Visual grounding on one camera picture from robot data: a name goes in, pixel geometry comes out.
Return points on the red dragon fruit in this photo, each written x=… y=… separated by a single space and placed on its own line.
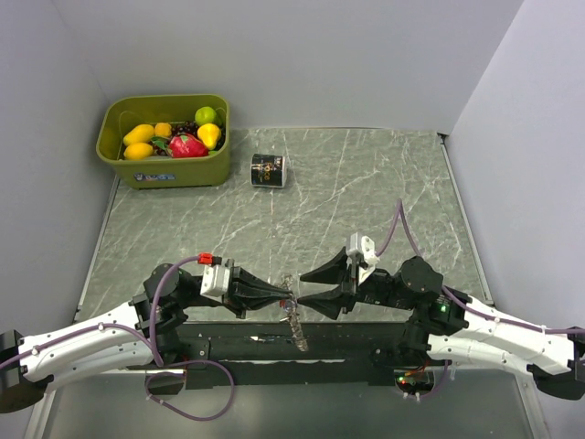
x=186 y=146

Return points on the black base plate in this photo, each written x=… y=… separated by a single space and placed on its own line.
x=265 y=354

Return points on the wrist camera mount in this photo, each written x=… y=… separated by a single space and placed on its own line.
x=363 y=251
x=216 y=276

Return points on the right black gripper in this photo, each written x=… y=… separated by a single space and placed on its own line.
x=327 y=302

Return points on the olive green plastic bin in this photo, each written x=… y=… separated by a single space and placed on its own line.
x=124 y=115

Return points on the small orange fruit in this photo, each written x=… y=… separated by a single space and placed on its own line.
x=163 y=130

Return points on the black paper cup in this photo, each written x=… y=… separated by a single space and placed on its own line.
x=268 y=171

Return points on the yellow mango upper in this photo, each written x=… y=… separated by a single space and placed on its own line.
x=141 y=133

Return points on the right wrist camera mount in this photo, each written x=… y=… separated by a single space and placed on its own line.
x=363 y=251

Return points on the green lime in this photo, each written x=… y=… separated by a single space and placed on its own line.
x=205 y=115

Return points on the yellow pear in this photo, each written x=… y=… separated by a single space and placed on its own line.
x=209 y=134

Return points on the large silver keyring with rings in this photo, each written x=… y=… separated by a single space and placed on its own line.
x=289 y=306

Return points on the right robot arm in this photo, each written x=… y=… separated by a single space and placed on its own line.
x=450 y=326

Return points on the yellow mango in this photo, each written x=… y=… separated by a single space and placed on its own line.
x=138 y=151
x=141 y=133

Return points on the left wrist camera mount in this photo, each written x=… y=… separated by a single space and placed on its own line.
x=216 y=276

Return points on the yellow mango lower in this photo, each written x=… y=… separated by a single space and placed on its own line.
x=138 y=151

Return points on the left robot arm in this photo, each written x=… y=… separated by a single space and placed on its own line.
x=142 y=331

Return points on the dark cherries bunch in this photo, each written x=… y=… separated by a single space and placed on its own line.
x=160 y=144

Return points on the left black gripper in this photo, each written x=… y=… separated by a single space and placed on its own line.
x=239 y=274

